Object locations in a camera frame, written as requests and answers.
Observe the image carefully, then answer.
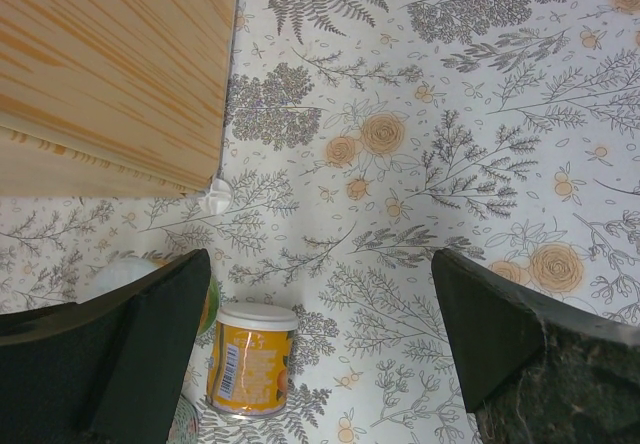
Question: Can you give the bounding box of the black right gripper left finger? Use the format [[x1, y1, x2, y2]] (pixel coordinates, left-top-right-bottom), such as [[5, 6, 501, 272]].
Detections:
[[1, 249, 211, 443]]

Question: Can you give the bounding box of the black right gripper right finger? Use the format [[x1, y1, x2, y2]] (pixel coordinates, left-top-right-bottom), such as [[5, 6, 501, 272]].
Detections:
[[431, 249, 639, 443]]

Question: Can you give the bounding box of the wooden storage box counter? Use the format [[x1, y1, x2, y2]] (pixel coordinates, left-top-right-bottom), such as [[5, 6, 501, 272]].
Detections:
[[1, 0, 237, 197]]

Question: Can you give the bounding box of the short green can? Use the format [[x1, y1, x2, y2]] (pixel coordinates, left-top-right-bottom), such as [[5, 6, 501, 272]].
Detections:
[[166, 396, 199, 444]]

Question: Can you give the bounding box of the short yellow can standing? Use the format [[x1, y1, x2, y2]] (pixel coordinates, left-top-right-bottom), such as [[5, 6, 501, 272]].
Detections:
[[76, 257, 220, 336]]

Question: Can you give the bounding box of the white corner connector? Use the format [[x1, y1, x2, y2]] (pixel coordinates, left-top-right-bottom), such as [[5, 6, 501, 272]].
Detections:
[[197, 177, 234, 216]]

